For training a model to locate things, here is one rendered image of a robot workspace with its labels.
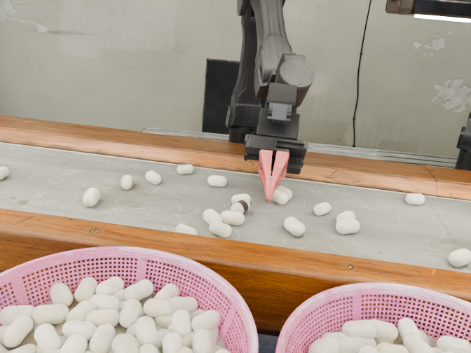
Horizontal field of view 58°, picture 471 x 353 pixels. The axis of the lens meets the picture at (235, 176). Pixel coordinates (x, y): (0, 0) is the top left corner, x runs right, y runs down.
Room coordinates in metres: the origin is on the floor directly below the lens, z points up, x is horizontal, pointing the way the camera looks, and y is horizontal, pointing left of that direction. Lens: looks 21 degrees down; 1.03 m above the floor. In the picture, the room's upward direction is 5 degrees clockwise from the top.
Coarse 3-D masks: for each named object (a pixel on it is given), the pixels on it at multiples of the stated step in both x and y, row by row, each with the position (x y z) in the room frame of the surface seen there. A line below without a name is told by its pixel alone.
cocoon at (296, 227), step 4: (288, 220) 0.54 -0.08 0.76; (292, 220) 0.54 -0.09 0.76; (296, 220) 0.54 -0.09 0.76; (284, 224) 0.55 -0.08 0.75; (288, 224) 0.54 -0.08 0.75; (292, 224) 0.53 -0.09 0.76; (296, 224) 0.53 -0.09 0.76; (300, 224) 0.53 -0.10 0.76; (288, 228) 0.54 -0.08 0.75; (292, 228) 0.53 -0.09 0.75; (296, 228) 0.53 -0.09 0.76; (300, 228) 0.53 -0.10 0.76; (304, 228) 0.53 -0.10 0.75; (292, 232) 0.53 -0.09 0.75; (296, 232) 0.52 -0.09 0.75; (300, 232) 0.53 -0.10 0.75; (296, 236) 0.53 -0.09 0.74
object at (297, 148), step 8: (248, 136) 0.67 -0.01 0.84; (256, 136) 0.67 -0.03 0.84; (264, 136) 0.67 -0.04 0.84; (280, 144) 0.67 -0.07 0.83; (288, 144) 0.67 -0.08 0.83; (296, 144) 0.67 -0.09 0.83; (304, 144) 0.66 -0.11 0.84; (296, 152) 0.68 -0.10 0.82; (304, 152) 0.67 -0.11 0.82; (272, 160) 0.70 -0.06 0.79
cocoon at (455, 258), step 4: (452, 252) 0.50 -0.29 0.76; (456, 252) 0.49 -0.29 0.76; (460, 252) 0.49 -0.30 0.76; (464, 252) 0.49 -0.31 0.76; (468, 252) 0.50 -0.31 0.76; (452, 256) 0.49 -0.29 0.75; (456, 256) 0.49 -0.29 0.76; (460, 256) 0.49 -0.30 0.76; (464, 256) 0.49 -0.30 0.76; (468, 256) 0.49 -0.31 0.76; (452, 260) 0.49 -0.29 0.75; (456, 260) 0.48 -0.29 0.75; (460, 260) 0.48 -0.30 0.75; (464, 260) 0.48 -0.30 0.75; (468, 260) 0.49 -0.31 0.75; (452, 264) 0.49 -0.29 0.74; (456, 264) 0.48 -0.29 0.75; (460, 264) 0.48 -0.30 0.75; (464, 264) 0.49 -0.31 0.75
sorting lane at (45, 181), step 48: (0, 144) 0.80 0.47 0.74; (0, 192) 0.58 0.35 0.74; (48, 192) 0.60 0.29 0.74; (144, 192) 0.63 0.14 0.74; (192, 192) 0.65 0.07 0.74; (240, 192) 0.67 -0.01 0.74; (336, 192) 0.71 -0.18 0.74; (384, 192) 0.74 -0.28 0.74; (240, 240) 0.51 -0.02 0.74; (288, 240) 0.52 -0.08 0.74; (336, 240) 0.53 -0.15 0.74; (384, 240) 0.55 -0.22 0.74; (432, 240) 0.56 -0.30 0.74
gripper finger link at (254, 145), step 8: (248, 144) 0.66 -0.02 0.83; (256, 144) 0.66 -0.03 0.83; (264, 144) 0.66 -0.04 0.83; (272, 144) 0.66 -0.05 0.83; (248, 152) 0.67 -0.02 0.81; (256, 152) 0.66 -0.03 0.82; (280, 152) 0.65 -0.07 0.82; (288, 152) 0.65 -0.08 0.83; (280, 160) 0.64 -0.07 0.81; (280, 168) 0.64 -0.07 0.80; (272, 176) 0.63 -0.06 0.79; (280, 176) 0.67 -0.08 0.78; (272, 184) 0.62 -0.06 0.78; (272, 192) 0.62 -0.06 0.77
